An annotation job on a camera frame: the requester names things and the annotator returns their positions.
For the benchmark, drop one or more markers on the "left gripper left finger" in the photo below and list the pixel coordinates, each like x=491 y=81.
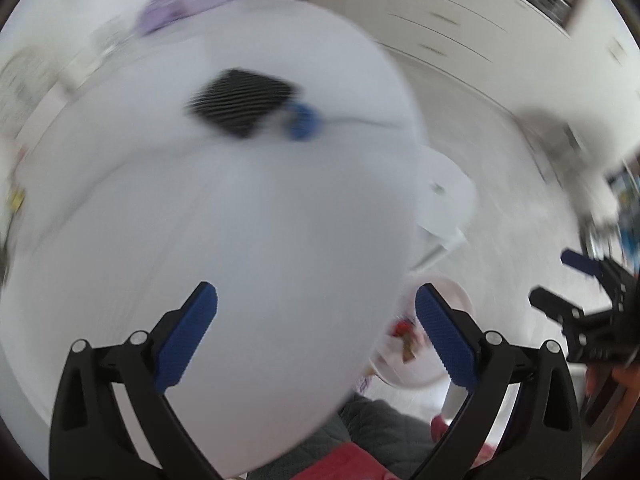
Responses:
x=88 y=436

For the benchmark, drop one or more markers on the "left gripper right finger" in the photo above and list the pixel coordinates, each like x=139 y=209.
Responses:
x=542 y=437

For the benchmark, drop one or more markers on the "white round wall clock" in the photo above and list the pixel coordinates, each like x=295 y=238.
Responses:
x=25 y=79

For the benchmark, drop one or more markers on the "small blue box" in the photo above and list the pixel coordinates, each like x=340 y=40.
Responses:
x=303 y=121

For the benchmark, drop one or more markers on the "right hand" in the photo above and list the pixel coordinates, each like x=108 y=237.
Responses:
x=612 y=394

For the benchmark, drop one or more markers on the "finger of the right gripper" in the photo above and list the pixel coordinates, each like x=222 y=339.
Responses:
x=558 y=310
x=582 y=263

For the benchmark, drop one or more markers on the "grey square stool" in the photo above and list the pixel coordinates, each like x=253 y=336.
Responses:
x=559 y=151

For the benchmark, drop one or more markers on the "beige cabinet with drawers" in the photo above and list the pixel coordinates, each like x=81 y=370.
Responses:
x=472 y=38

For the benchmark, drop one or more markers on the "white round plastic stool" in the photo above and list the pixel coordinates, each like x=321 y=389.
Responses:
x=446 y=207

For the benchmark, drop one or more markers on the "yellow binder clip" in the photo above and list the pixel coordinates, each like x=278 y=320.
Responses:
x=16 y=200

